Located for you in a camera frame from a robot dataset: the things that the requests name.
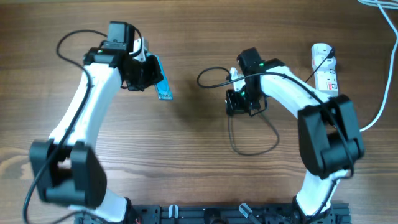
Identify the teal Galaxy smartphone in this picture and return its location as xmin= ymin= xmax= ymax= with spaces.
xmin=147 ymin=53 xmax=173 ymax=100

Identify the black USB charging cable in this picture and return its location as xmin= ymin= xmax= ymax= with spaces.
xmin=227 ymin=47 xmax=336 ymax=156

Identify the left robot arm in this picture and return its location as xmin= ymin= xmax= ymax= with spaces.
xmin=27 ymin=21 xmax=173 ymax=223

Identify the white power strip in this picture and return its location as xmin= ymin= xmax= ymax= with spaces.
xmin=311 ymin=43 xmax=339 ymax=96

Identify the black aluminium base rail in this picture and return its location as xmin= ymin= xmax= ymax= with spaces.
xmin=74 ymin=203 xmax=352 ymax=224

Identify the white power strip cord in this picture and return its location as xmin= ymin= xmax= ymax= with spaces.
xmin=356 ymin=0 xmax=398 ymax=133

